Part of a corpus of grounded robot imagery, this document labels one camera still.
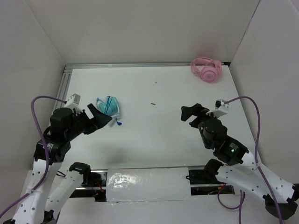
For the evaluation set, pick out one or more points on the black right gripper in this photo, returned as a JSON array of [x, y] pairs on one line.
[[195, 109]]

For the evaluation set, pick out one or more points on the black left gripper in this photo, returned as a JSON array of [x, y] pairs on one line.
[[99, 120]]

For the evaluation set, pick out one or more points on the teal headphones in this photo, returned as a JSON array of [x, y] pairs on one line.
[[109, 107]]

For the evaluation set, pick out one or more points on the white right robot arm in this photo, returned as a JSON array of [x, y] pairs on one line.
[[234, 164]]

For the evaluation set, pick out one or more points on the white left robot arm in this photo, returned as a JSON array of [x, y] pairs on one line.
[[39, 205]]

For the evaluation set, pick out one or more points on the pink headphones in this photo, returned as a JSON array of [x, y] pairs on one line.
[[206, 68]]

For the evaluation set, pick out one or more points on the white taped cover plate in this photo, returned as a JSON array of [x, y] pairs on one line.
[[147, 185]]

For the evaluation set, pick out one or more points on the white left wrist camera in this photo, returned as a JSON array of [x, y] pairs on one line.
[[73, 101]]

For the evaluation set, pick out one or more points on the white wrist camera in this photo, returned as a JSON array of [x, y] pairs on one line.
[[221, 109], [73, 101]]

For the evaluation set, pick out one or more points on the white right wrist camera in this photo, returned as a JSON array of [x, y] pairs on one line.
[[221, 109]]

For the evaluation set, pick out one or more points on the aluminium table edge rail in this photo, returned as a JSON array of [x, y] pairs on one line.
[[66, 76]]

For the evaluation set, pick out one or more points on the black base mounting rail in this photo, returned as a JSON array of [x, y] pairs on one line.
[[200, 182]]

